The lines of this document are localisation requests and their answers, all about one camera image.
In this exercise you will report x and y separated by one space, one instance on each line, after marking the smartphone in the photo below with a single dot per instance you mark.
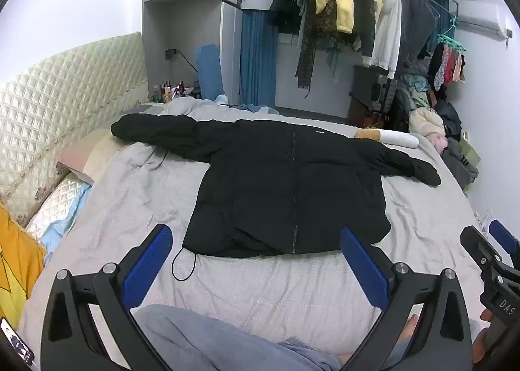
16 340

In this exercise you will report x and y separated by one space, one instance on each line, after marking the white air conditioner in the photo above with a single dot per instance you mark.
479 15

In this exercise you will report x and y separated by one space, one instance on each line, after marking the grey bed blanket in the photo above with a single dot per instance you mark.
284 294

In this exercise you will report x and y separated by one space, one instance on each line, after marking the silver quilted pillow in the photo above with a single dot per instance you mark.
57 204

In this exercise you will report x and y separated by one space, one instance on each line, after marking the black wall charger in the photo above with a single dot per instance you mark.
170 54

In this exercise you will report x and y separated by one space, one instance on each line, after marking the light blue cloth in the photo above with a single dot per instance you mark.
61 233

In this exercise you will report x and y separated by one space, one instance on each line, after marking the yellow cloth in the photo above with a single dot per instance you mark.
16 265

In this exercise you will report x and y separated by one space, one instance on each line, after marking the person's right hand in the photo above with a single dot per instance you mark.
479 346

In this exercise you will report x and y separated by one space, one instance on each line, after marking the group of cosmetic bottles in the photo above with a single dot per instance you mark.
168 93

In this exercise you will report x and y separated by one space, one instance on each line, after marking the dark grey hanging coat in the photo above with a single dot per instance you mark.
418 17

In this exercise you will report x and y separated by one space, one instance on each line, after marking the cream quilted headboard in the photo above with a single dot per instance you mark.
61 103

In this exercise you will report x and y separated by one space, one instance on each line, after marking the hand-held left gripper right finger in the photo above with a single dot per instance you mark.
363 269

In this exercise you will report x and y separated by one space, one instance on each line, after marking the blue curtain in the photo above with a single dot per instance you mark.
258 62

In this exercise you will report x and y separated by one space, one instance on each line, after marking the white hoodie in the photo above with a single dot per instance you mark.
388 30

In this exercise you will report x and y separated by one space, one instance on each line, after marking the teal sock hanger with clothes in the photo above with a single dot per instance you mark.
447 62

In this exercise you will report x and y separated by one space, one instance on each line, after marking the cigarette shaped pillow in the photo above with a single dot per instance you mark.
394 138

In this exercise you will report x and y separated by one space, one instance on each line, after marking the dark patterned scarf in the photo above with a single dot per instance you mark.
308 50

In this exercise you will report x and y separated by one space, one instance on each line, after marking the black storage stand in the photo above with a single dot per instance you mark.
363 82

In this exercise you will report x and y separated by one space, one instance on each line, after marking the pink beige pillow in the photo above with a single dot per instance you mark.
93 155

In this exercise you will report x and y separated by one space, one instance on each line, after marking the black hanging sweater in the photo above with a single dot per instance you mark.
365 9

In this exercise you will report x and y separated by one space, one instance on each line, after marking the person's grey pants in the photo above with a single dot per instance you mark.
203 338

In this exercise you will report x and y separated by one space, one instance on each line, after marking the black puffer jacket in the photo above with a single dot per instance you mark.
284 184

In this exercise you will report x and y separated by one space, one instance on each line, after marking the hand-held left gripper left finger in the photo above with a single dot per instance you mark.
148 269

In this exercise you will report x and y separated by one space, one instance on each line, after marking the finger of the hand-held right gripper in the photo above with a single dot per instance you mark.
505 239
483 251

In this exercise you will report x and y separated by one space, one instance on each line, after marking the blue chair back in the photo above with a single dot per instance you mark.
209 70

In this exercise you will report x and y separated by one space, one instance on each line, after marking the pile of clothes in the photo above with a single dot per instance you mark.
426 119

